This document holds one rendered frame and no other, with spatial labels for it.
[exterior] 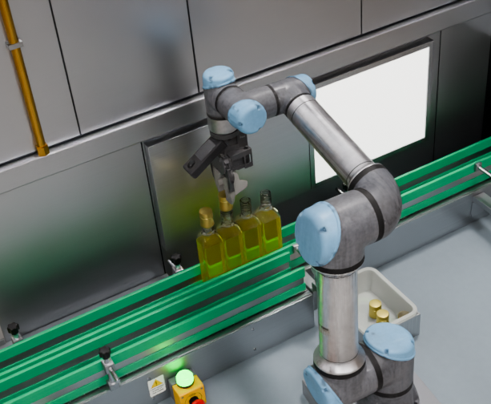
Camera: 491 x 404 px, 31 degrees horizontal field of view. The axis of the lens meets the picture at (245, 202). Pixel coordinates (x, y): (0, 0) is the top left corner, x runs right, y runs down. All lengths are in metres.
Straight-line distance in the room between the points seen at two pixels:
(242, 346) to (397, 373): 0.48
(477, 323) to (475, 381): 0.21
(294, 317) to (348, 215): 0.72
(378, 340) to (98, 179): 0.79
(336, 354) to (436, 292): 0.71
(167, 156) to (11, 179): 0.40
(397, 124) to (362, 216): 0.95
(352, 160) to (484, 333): 0.80
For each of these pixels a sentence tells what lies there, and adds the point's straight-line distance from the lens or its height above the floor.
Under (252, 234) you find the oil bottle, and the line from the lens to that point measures 2.32.
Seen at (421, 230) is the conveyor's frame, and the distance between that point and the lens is 2.67.
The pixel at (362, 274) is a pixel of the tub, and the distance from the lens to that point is 2.51.
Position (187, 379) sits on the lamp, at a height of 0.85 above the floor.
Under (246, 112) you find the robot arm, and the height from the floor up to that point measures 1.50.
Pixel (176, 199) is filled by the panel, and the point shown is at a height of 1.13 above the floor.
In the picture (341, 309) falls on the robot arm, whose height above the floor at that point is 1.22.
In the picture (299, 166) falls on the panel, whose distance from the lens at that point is 2.49.
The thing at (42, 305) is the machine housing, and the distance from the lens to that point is 2.39.
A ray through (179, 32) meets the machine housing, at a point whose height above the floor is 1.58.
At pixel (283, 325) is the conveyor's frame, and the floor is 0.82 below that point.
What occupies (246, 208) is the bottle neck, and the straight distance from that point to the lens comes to 2.28.
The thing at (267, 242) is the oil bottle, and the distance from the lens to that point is 2.36.
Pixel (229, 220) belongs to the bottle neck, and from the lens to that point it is 2.26.
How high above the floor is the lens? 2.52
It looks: 37 degrees down
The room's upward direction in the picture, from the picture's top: 6 degrees counter-clockwise
